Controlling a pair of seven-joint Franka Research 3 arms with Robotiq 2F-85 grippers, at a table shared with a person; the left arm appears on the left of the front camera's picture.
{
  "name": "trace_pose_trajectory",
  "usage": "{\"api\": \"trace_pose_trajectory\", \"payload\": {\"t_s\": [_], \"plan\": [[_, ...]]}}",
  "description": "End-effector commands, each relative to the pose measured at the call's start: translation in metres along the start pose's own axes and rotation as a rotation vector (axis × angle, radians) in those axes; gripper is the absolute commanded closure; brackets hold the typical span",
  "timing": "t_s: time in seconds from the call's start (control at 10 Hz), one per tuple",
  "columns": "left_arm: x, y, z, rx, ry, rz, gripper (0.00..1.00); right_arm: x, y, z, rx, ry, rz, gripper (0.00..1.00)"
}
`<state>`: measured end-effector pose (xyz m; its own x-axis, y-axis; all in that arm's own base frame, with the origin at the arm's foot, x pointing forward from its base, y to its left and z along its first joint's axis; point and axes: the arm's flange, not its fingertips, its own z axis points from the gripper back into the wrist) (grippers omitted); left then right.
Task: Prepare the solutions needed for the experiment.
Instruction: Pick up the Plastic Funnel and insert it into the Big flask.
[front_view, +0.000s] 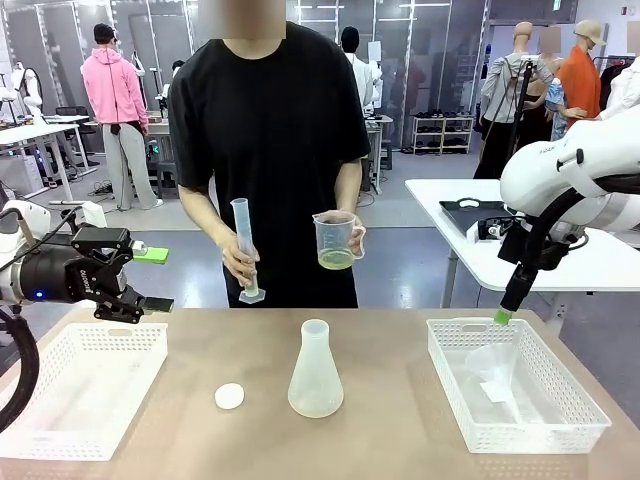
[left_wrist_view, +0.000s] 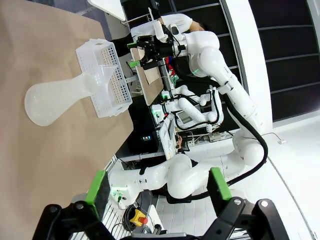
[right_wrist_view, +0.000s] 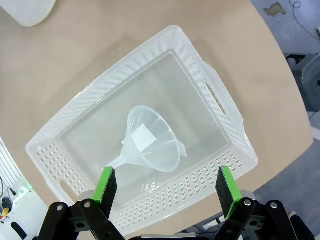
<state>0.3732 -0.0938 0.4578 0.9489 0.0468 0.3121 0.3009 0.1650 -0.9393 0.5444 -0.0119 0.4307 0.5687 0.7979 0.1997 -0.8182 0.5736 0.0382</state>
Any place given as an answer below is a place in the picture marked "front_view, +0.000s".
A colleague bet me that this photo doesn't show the black tripod pole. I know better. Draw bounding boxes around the black tripod pole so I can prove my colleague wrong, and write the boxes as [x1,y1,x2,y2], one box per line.
[498,54,532,166]

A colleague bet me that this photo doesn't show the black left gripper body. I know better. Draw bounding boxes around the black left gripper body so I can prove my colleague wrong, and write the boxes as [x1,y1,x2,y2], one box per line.
[9,243,127,306]

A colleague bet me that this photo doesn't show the white shoe rack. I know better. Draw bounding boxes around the white shoe rack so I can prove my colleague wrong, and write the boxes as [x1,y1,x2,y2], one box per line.
[411,112,476,155]

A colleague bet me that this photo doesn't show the mannequin white jacket orange trousers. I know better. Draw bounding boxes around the mannequin white jacket orange trousers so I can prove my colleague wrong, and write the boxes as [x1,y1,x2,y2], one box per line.
[597,62,640,122]

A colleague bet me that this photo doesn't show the clear plastic funnel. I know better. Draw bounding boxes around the clear plastic funnel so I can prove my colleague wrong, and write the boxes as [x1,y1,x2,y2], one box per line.
[463,346,527,427]

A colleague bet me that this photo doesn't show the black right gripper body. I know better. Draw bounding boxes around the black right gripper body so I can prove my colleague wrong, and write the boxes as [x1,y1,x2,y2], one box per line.
[497,214,589,274]

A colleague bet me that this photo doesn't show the white perforated plastic basket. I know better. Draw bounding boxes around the white perforated plastic basket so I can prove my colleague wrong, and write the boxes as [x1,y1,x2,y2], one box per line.
[0,322,170,463]
[425,317,613,455]

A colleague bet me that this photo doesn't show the translucent plastic Erlenmeyer flask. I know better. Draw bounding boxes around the translucent plastic Erlenmeyer flask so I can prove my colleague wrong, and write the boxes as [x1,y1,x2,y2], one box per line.
[287,319,346,419]

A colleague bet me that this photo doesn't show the mannequin in orange with cap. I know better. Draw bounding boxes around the mannequin in orange with cap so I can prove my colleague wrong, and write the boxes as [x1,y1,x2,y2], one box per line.
[554,19,608,145]

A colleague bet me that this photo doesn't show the person's right forearm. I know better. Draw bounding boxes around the person's right forearm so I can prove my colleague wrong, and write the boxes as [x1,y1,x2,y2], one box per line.
[178,183,237,256]

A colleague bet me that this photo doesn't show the grey step stool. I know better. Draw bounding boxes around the grey step stool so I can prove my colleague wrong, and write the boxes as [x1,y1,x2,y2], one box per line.
[155,160,178,198]

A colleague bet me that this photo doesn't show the black tray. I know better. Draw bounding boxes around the black tray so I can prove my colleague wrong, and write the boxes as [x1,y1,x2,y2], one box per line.
[438,198,517,244]

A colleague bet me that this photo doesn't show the mannequin in black dress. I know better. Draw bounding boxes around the mannequin in black dress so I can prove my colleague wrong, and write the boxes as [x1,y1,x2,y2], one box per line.
[514,25,565,157]

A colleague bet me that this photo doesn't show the long white office desk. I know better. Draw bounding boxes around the long white office desk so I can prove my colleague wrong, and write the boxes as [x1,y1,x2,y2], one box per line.
[0,121,94,207]

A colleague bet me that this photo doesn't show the person in black t-shirt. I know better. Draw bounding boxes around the person in black t-shirt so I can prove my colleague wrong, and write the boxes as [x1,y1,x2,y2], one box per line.
[167,22,372,309]

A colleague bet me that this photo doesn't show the white round flask cap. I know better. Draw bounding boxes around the white round flask cap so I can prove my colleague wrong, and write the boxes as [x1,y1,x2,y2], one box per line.
[214,382,246,412]

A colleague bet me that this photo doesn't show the mannequin in blue floral dress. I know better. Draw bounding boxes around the mannequin in blue floral dress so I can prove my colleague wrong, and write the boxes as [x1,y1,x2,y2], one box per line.
[543,74,571,144]

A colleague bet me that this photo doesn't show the person in white shirt, beanie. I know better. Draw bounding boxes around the person in white shirt, beanie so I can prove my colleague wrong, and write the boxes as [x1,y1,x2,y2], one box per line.
[339,25,384,110]

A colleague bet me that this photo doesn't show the clear plastic measuring beaker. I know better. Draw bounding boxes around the clear plastic measuring beaker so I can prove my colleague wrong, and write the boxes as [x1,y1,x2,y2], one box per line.
[311,210,367,272]

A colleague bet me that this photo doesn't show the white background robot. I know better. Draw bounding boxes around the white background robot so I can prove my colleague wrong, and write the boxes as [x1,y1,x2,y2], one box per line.
[9,61,47,126]

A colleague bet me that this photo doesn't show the person's right hand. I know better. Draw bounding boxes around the person's right hand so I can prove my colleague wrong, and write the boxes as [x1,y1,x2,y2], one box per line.
[222,234,262,289]

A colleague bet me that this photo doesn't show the person's left forearm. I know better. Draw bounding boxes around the person's left forearm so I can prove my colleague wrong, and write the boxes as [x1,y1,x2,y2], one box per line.
[335,157,363,216]

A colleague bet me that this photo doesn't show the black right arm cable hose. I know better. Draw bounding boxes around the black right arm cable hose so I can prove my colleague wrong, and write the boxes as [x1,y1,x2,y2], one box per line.
[519,174,640,281]

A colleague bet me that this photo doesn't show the person in pink hoodie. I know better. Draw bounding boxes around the person in pink hoodie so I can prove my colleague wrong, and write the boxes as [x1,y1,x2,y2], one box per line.
[79,22,164,212]

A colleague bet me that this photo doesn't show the mannequin in grey hoodie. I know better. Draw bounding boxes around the mannequin in grey hoodie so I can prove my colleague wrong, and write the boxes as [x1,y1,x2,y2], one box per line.
[473,21,555,180]

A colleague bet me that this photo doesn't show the clear plastic graduated cylinder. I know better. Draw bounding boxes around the clear plastic graduated cylinder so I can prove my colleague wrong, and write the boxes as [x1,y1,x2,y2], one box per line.
[230,198,267,305]

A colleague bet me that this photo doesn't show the person's left hand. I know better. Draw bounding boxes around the person's left hand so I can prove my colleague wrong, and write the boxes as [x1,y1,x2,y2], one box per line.
[339,211,368,261]

